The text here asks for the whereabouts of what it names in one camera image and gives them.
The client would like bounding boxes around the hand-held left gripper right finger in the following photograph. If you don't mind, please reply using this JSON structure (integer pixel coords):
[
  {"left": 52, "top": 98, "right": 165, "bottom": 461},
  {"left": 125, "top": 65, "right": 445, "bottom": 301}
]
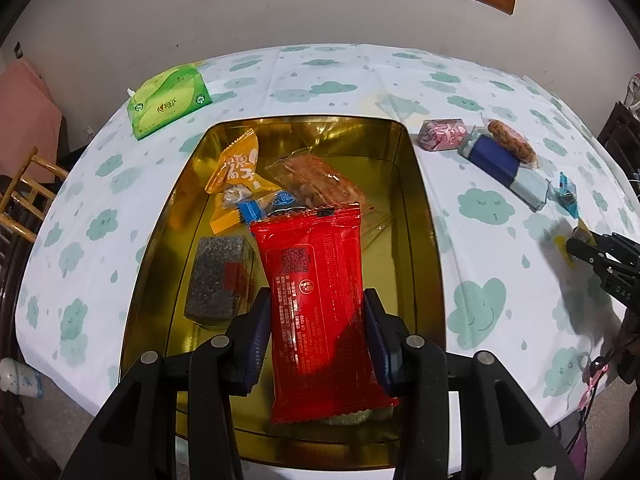
[{"left": 362, "top": 287, "right": 583, "bottom": 480}]

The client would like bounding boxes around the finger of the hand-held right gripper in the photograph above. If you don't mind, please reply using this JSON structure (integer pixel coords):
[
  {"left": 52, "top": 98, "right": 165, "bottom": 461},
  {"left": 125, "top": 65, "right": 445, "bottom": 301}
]
[
  {"left": 566, "top": 236, "right": 618, "bottom": 273},
  {"left": 590, "top": 231, "right": 640, "bottom": 261}
]

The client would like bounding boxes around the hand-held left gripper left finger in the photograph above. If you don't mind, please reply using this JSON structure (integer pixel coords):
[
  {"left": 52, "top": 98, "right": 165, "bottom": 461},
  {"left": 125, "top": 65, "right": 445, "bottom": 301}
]
[{"left": 60, "top": 287, "right": 273, "bottom": 480}]

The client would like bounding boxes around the small yellow snack packet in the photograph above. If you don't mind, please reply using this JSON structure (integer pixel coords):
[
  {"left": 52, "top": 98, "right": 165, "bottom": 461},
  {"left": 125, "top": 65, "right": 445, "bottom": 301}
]
[{"left": 554, "top": 219, "right": 596, "bottom": 266}]

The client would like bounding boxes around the blue candy wrapper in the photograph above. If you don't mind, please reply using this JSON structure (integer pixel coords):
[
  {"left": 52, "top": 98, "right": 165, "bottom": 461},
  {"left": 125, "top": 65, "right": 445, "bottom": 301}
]
[{"left": 547, "top": 171, "right": 581, "bottom": 218}]

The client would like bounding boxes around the red snack packet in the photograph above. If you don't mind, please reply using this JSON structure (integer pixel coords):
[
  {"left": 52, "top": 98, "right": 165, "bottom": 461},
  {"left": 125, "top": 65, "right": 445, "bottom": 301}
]
[{"left": 248, "top": 203, "right": 401, "bottom": 426}]

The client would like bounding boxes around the dark seaweed snack block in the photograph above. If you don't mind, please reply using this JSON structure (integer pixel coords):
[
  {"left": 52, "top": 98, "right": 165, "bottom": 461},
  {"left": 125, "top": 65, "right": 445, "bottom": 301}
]
[{"left": 183, "top": 235, "right": 256, "bottom": 330}]

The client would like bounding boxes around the navy and light blue packet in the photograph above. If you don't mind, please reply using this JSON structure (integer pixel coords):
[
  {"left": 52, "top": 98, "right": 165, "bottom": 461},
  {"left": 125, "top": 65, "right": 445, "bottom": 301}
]
[{"left": 457, "top": 127, "right": 551, "bottom": 211}]

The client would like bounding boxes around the small blue snack wrapper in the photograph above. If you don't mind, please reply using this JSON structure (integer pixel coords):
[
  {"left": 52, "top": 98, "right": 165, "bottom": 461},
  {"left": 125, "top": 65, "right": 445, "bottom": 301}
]
[{"left": 222, "top": 187, "right": 313, "bottom": 223}]

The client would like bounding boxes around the round orange cracker packet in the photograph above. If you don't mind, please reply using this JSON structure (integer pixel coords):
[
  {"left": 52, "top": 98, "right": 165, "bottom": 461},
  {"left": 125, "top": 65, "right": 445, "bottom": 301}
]
[{"left": 480, "top": 117, "right": 541, "bottom": 170}]

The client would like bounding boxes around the red and gold tin box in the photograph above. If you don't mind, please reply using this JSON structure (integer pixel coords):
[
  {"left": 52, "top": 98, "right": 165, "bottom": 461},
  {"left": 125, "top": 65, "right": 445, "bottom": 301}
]
[{"left": 117, "top": 115, "right": 446, "bottom": 470}]

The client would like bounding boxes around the orange yellow snack packet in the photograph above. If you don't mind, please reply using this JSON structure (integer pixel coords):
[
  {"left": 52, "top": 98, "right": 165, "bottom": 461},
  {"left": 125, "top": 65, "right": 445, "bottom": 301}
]
[{"left": 205, "top": 127, "right": 283, "bottom": 235}]

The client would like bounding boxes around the clear orange cracker pack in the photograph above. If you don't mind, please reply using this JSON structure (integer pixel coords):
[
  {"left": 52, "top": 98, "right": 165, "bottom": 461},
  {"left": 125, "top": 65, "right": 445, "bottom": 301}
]
[{"left": 264, "top": 152, "right": 391, "bottom": 241}]

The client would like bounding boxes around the pink candy packet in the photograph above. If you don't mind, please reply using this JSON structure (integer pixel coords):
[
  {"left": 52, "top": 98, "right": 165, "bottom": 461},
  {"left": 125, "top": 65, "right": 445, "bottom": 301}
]
[{"left": 419, "top": 117, "right": 473, "bottom": 153}]

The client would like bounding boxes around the dark wooden cabinet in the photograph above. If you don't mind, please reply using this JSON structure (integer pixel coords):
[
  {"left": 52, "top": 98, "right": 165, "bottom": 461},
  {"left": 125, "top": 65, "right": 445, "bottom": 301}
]
[{"left": 597, "top": 101, "right": 640, "bottom": 181}]

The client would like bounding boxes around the person's purple clothing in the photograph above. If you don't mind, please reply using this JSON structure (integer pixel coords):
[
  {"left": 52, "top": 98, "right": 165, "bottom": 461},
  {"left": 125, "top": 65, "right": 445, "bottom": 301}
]
[{"left": 560, "top": 405, "right": 606, "bottom": 480}]

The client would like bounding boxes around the white ceramic jar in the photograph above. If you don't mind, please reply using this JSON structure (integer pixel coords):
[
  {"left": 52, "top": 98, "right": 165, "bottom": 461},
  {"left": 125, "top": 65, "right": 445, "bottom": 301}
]
[{"left": 0, "top": 357, "right": 43, "bottom": 401}]

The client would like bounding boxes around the green tissue pack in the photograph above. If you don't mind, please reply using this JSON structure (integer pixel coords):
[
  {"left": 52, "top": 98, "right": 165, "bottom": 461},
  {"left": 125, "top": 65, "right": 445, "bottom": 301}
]
[{"left": 126, "top": 62, "right": 213, "bottom": 141}]

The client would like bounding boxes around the light wooden chair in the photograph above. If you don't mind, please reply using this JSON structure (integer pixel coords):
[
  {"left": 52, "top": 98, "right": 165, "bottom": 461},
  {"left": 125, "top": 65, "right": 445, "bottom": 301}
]
[{"left": 0, "top": 147, "right": 68, "bottom": 241}]

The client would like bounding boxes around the wooden chair with pink cloth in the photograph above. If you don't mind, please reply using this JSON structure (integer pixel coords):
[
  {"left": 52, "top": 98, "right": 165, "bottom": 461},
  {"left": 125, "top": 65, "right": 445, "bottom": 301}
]
[{"left": 0, "top": 60, "right": 63, "bottom": 181}]

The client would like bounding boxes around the pink cord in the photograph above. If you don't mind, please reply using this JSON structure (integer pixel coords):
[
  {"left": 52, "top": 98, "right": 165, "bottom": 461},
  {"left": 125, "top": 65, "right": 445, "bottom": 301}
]
[{"left": 577, "top": 355, "right": 611, "bottom": 411}]

